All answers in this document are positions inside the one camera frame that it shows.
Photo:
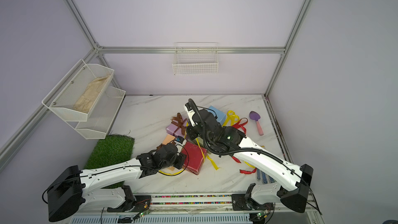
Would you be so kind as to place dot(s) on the red gift box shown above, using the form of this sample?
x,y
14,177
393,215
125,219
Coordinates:
x,y
195,156

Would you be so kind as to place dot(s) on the yellow ribbon of blue box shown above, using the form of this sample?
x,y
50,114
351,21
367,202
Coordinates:
x,y
231,119

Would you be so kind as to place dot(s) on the purple gift box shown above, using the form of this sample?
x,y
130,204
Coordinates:
x,y
172,127

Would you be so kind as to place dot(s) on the light blue gift box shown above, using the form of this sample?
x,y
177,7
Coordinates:
x,y
219,115

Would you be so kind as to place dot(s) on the orange gift box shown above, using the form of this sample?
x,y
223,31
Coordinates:
x,y
169,139

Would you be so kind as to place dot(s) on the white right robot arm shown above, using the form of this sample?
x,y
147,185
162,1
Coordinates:
x,y
293,181

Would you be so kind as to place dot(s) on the brown ribbon on orange box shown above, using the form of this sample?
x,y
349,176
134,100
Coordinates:
x,y
168,146

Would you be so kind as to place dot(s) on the green artificial grass mat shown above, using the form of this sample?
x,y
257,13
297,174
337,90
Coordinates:
x,y
111,150

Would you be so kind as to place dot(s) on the brown ribbon on purple box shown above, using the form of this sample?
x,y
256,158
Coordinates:
x,y
179,122

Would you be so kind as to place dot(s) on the white two-tier mesh shelf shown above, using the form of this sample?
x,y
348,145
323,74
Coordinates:
x,y
97,123

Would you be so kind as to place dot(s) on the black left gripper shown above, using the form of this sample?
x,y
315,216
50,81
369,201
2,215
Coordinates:
x,y
181,158

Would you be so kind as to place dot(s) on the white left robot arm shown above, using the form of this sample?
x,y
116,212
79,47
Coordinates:
x,y
76,189

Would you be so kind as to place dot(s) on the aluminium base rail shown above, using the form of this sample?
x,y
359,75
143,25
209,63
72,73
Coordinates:
x,y
197,209

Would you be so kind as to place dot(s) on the blue dotted work glove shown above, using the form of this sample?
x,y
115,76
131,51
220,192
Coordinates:
x,y
264,178

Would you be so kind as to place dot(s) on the white wire wall basket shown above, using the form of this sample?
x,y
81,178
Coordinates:
x,y
195,58

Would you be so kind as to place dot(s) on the beige cloth in shelf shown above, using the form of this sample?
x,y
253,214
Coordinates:
x,y
88,98

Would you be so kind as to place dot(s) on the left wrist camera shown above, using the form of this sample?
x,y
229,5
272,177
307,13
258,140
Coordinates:
x,y
180,140

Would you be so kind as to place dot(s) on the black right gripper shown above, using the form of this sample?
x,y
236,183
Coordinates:
x,y
193,129

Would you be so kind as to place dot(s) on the purple trowel pink handle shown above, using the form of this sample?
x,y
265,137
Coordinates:
x,y
256,117

